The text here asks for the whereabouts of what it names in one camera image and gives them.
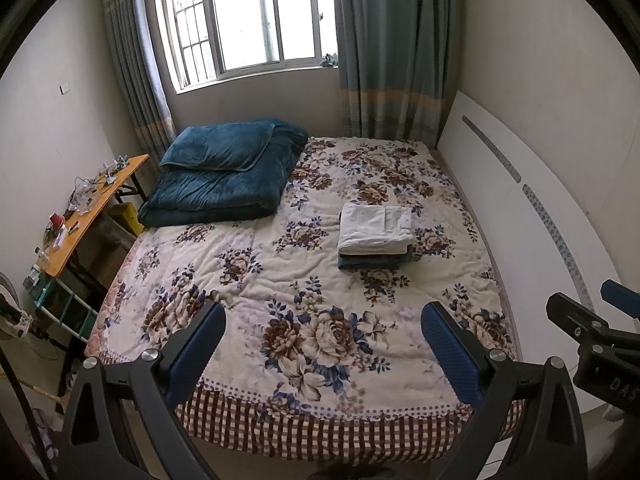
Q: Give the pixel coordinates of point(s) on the wooden desk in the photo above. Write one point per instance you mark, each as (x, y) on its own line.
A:
(95, 210)

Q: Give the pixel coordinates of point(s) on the grey-green curtain beside headboard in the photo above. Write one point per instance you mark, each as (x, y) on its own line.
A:
(395, 50)

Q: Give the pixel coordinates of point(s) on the white headboard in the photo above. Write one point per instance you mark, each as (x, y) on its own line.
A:
(525, 240)

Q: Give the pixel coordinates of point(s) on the floral blanket with plaid edge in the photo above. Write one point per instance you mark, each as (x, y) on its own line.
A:
(280, 285)

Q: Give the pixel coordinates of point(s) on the white nightstand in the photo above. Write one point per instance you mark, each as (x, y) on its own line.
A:
(615, 450)

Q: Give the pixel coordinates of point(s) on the small teal object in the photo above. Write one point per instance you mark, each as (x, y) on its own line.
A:
(330, 60)

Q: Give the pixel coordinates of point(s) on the grey-green curtain beside desk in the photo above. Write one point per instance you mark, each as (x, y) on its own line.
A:
(135, 70)

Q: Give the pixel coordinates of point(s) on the teal velvet pillow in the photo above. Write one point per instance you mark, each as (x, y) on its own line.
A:
(220, 147)

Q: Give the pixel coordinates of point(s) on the white pants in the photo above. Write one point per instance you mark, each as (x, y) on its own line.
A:
(375, 225)

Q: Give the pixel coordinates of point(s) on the teal folded quilt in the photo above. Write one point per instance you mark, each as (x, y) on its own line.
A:
(220, 195)

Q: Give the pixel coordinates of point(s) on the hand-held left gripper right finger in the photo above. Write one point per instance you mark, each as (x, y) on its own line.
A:
(452, 360)

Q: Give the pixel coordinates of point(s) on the red small container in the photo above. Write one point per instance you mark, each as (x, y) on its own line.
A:
(56, 220)

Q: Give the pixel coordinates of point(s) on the dark blue folded jeans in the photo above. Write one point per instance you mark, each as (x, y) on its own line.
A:
(350, 256)

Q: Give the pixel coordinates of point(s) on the green white storage rack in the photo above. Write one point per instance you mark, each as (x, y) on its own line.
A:
(60, 305)

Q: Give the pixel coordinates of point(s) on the dark grey folded pants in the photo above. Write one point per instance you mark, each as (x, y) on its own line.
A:
(370, 265)

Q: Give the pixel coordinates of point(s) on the yellow box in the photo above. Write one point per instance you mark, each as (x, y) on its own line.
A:
(124, 219)

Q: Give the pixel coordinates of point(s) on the white electric fan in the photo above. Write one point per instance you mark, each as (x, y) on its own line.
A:
(12, 305)

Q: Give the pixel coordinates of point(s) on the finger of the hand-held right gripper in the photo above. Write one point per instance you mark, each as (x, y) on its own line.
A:
(622, 297)
(570, 312)

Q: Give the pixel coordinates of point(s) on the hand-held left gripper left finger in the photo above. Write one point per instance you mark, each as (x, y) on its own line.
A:
(192, 355)

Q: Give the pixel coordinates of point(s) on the window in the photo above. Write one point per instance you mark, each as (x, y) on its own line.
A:
(250, 15)

